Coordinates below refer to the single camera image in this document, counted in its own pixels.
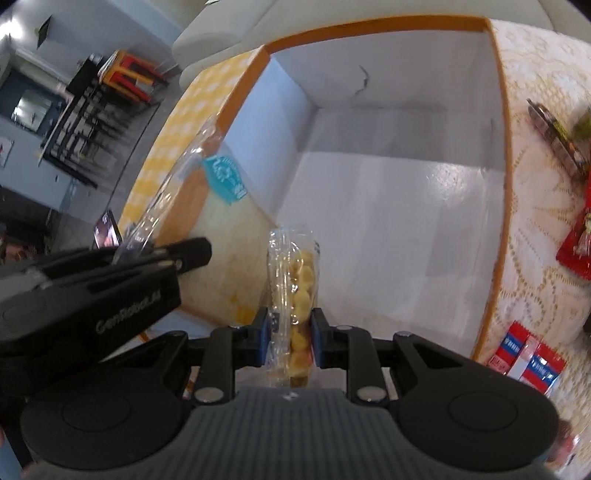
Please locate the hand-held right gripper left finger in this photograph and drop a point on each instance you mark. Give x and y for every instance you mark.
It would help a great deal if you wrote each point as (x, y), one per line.
(262, 334)

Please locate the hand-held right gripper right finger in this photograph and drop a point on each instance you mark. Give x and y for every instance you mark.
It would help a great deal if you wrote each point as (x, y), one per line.
(316, 334)

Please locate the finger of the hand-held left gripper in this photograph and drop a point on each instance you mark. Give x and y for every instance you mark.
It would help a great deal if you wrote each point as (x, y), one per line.
(189, 254)
(152, 268)

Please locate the clear packet of yellow puffs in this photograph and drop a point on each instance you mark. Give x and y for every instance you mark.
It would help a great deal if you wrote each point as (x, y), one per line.
(300, 286)

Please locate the white box with orange rim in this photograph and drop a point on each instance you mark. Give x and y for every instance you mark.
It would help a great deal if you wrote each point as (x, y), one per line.
(392, 207)

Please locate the red and blue snack packet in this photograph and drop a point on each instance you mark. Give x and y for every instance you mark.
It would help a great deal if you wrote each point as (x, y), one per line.
(545, 371)
(510, 348)

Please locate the red and yellow snack packet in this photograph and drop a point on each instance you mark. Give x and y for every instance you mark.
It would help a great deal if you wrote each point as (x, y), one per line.
(577, 256)

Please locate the smartphone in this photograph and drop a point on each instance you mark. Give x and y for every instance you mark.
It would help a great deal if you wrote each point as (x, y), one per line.
(108, 230)

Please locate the black dining table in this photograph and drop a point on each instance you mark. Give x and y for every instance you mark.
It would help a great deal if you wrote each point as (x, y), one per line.
(87, 134)

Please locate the red plastic stool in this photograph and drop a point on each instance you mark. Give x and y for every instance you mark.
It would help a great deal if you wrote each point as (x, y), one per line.
(138, 85)

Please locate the dark framed window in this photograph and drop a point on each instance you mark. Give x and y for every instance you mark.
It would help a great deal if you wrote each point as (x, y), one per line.
(32, 101)

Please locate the yellow checked lace tablecloth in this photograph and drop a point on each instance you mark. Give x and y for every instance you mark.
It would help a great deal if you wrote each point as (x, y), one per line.
(535, 286)

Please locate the dark snack packet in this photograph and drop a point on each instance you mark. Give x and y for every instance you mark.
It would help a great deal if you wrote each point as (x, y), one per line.
(556, 134)

